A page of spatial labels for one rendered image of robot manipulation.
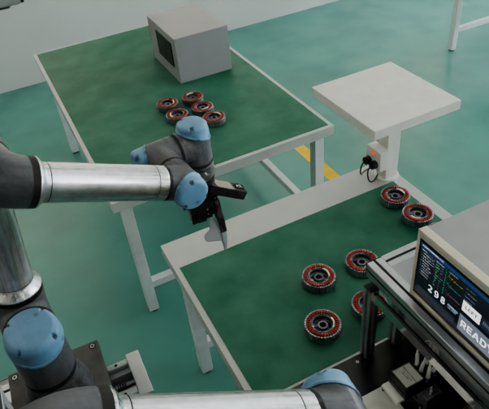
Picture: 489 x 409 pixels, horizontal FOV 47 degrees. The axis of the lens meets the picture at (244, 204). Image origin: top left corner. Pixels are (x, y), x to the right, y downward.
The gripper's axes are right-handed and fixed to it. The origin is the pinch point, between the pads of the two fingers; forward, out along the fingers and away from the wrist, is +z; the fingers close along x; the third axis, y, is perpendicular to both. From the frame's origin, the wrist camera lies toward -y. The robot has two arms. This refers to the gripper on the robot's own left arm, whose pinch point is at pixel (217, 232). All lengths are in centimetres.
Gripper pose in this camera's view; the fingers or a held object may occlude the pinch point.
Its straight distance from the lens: 152.7
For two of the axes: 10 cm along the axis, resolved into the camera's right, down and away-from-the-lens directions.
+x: 4.2, 5.4, -7.3
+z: 0.9, 7.8, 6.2
